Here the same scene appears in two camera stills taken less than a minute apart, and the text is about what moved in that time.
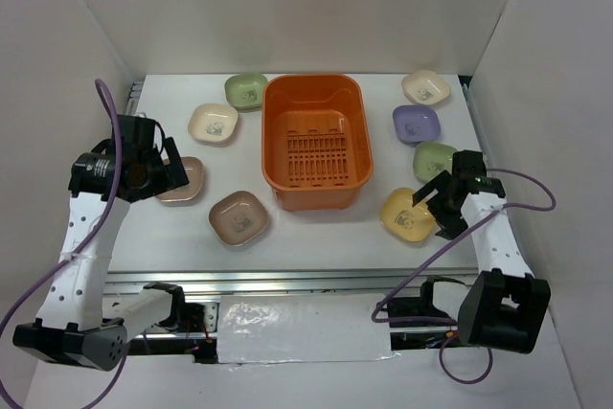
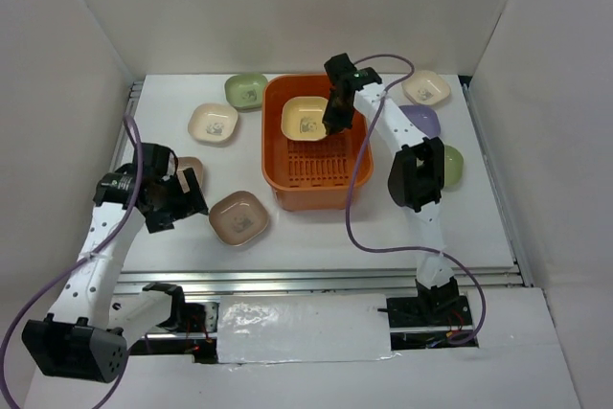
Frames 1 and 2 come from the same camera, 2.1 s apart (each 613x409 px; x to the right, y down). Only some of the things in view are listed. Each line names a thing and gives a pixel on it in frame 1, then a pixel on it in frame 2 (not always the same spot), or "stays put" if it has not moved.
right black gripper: (449, 224) → (334, 123)
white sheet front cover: (301, 328) stays put
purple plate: (415, 124) stays put
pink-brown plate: (193, 170) stays put
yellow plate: (402, 218) → (302, 118)
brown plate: (238, 217) stays put
